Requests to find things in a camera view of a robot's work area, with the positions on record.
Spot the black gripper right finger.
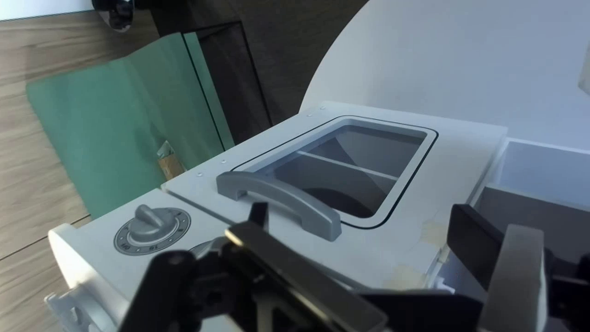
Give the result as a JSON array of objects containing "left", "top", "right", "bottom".
[{"left": 446, "top": 203, "right": 590, "bottom": 332}]

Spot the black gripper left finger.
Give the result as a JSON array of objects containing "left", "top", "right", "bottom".
[{"left": 118, "top": 201, "right": 391, "bottom": 332}]

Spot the white oven door with window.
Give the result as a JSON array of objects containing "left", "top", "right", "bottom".
[{"left": 160, "top": 100, "right": 509, "bottom": 292}]

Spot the white toy kitchen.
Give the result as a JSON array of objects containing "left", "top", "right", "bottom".
[{"left": 42, "top": 100, "right": 590, "bottom": 332}]

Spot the grey oven knob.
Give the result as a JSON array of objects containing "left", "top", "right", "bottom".
[{"left": 112, "top": 203, "right": 193, "bottom": 257}]

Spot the green board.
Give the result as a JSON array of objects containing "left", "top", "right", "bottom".
[{"left": 24, "top": 30, "right": 236, "bottom": 222}]

